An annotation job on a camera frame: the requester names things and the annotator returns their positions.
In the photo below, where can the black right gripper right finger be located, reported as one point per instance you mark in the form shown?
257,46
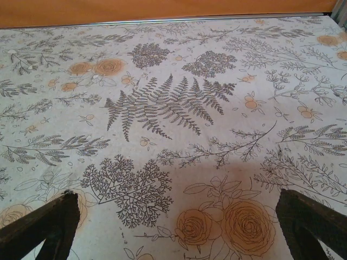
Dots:
303,216

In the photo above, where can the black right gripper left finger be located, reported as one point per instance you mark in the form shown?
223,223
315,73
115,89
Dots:
40,224

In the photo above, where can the floral print tablecloth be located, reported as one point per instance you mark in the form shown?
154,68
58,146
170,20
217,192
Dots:
173,122

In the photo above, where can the aluminium frame post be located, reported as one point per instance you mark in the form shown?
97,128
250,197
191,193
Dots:
340,10

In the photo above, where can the aluminium frame rail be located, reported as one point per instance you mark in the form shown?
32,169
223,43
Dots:
217,18

